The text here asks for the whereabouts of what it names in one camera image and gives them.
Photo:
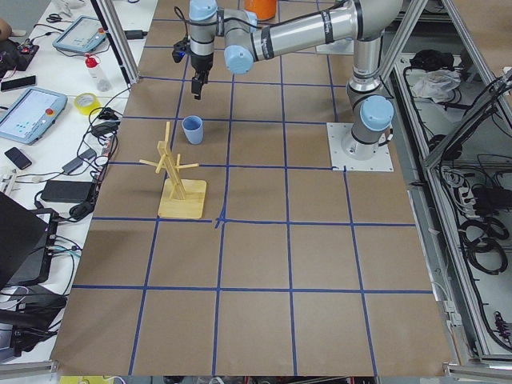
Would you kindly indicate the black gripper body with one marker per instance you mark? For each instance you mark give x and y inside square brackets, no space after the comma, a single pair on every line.
[199,62]

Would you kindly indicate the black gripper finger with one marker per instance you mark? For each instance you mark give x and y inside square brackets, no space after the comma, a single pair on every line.
[204,77]
[196,88]

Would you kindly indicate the light blue plastic cup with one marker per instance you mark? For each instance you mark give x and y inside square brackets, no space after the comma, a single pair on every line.
[193,129]

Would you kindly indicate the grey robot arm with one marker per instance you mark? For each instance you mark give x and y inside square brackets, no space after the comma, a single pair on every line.
[362,22]

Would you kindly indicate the black power adapter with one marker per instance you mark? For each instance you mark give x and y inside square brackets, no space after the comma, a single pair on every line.
[135,34]

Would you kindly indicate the orange tin can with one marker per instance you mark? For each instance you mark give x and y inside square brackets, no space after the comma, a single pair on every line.
[264,9]

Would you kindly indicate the red capped squeeze bottle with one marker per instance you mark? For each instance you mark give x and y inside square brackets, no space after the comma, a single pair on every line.
[100,79]

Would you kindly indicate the yellow tape roll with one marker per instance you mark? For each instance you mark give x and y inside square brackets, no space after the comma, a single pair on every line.
[86,103]

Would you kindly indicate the wooden mug tree stand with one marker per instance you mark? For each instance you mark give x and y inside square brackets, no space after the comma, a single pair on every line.
[181,198]

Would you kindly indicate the far blue teach pendant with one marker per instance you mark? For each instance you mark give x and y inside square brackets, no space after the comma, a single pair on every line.
[82,36]

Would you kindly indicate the blue teach pendant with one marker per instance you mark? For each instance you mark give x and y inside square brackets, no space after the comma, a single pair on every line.
[82,36]
[32,115]

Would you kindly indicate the near blue teach pendant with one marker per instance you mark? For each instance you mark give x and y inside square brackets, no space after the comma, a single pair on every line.
[32,115]

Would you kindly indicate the black power brick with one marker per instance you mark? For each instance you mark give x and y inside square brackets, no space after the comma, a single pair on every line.
[66,191]

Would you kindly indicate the black smartphone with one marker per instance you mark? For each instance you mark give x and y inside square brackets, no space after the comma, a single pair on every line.
[18,158]

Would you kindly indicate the crumpled white cloth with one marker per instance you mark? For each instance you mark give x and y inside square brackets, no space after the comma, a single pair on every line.
[437,85]

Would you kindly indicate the black laptop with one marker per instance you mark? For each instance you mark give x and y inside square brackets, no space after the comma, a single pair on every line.
[26,238]

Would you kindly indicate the aluminium frame post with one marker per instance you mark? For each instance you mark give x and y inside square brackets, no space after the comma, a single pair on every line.
[108,17]

